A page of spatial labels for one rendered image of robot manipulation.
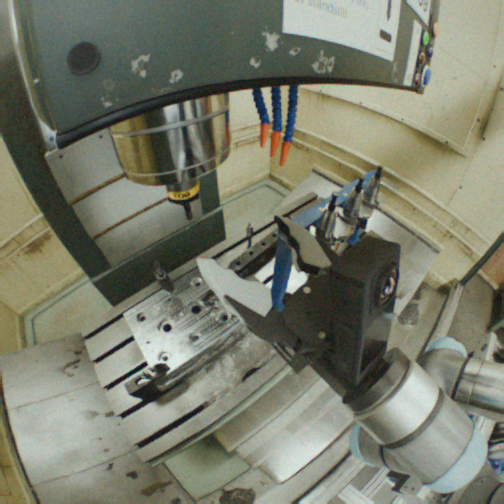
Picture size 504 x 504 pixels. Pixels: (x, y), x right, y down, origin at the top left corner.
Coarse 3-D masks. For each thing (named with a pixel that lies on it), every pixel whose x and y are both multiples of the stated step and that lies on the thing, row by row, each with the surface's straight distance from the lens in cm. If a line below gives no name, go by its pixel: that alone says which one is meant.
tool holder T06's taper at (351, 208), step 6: (354, 192) 55; (360, 192) 55; (348, 198) 56; (354, 198) 55; (360, 198) 55; (348, 204) 56; (354, 204) 56; (360, 204) 57; (342, 210) 58; (348, 210) 57; (354, 210) 56; (348, 216) 57; (354, 216) 57
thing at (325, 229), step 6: (324, 210) 47; (330, 210) 46; (336, 210) 47; (324, 216) 47; (330, 216) 47; (336, 216) 47; (318, 222) 49; (324, 222) 47; (330, 222) 47; (318, 228) 49; (324, 228) 48; (330, 228) 48; (318, 234) 49; (324, 234) 49; (330, 234) 49
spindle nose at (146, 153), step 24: (216, 96) 27; (144, 120) 25; (168, 120) 24; (192, 120) 25; (216, 120) 27; (120, 144) 28; (144, 144) 26; (168, 144) 25; (192, 144) 26; (216, 144) 28; (144, 168) 27; (168, 168) 26; (192, 168) 27
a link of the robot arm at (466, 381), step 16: (432, 352) 40; (448, 352) 40; (464, 352) 42; (432, 368) 37; (448, 368) 37; (464, 368) 37; (480, 368) 37; (496, 368) 37; (448, 384) 37; (464, 384) 36; (480, 384) 36; (496, 384) 36; (464, 400) 37; (480, 400) 36; (496, 400) 36; (496, 416) 37
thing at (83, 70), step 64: (64, 0) 10; (128, 0) 10; (192, 0) 11; (256, 0) 12; (64, 64) 9; (128, 64) 9; (192, 64) 10; (256, 64) 12; (320, 64) 16; (384, 64) 25; (64, 128) 9
